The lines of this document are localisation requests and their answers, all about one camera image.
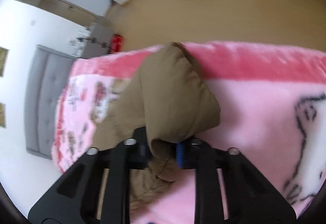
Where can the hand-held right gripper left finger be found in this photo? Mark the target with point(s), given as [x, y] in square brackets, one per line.
[140, 154]

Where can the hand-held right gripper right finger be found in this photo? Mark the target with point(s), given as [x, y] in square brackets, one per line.
[179, 155]

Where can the brown hooded puffer jacket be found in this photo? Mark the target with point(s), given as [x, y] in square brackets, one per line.
[165, 99]

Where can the pink printed blanket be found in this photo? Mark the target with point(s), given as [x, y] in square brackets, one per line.
[254, 112]

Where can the grey upholstered headboard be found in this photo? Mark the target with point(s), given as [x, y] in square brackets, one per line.
[43, 99]

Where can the red box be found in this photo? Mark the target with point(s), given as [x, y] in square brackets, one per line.
[117, 43]

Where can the grey nightstand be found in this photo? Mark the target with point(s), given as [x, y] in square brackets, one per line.
[99, 35]

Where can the wooden door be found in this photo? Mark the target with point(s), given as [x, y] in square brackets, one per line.
[66, 7]

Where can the wall picture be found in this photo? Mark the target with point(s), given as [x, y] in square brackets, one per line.
[2, 114]
[3, 61]

